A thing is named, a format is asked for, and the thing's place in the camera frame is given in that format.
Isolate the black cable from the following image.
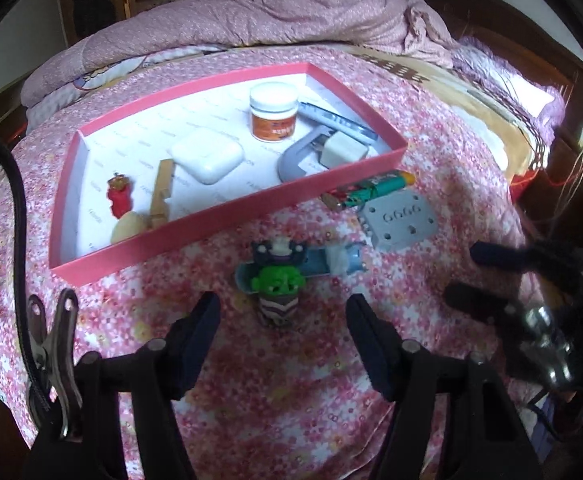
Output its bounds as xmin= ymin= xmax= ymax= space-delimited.
xmin=0 ymin=126 xmax=53 ymax=411

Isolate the metal spring clip left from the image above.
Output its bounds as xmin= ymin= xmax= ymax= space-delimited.
xmin=26 ymin=288 xmax=83 ymax=440

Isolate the yellow brown blanket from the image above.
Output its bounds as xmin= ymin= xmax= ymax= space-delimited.
xmin=346 ymin=46 xmax=549 ymax=180

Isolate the green white figure keychain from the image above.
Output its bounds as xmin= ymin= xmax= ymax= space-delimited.
xmin=250 ymin=237 xmax=308 ymax=327

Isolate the grey perforated metal block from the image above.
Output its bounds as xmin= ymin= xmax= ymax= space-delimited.
xmin=357 ymin=188 xmax=438 ymax=252

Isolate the pink floral bedsheet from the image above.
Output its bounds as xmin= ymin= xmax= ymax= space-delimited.
xmin=14 ymin=47 xmax=542 ymax=479

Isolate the blue correction tape dispenser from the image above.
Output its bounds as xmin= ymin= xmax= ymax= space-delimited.
xmin=298 ymin=102 xmax=378 ymax=145

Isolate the metal spring clip right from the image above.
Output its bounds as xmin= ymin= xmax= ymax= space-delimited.
xmin=519 ymin=306 xmax=575 ymax=390

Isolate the red toy keychain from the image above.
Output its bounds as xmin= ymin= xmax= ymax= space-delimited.
xmin=107 ymin=174 xmax=133 ymax=219

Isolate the pink shallow cardboard box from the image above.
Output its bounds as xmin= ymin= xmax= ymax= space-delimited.
xmin=48 ymin=62 xmax=409 ymax=286

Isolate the metal spring clip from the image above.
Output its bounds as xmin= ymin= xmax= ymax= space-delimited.
xmin=26 ymin=288 xmax=83 ymax=440
xmin=519 ymin=306 xmax=575 ymax=390

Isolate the cartoon print pillow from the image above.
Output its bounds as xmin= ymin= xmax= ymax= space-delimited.
xmin=70 ymin=46 xmax=212 ymax=92

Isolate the white charger plug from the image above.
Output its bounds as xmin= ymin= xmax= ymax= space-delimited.
xmin=320 ymin=132 xmax=369 ymax=169

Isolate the white orange jar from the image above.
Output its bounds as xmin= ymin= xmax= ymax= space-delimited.
xmin=249 ymin=81 xmax=299 ymax=142

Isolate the light blue handle toy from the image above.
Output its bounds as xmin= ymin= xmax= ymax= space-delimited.
xmin=235 ymin=242 xmax=366 ymax=295

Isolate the white earbuds case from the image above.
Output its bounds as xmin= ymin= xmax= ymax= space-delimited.
xmin=170 ymin=128 xmax=244 ymax=185

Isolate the green orange battery pack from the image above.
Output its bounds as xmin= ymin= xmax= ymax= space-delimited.
xmin=321 ymin=170 xmax=416 ymax=211

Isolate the dark wooden headboard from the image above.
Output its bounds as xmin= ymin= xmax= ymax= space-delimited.
xmin=425 ymin=0 xmax=583 ymax=150

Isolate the round wooden disc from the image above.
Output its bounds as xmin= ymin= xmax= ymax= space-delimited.
xmin=110 ymin=210 xmax=150 ymax=244

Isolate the pink quilted blanket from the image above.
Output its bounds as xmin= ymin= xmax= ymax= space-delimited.
xmin=21 ymin=0 xmax=458 ymax=108

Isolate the wooden phone stand bar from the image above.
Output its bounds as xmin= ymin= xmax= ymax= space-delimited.
xmin=149 ymin=159 xmax=174 ymax=229

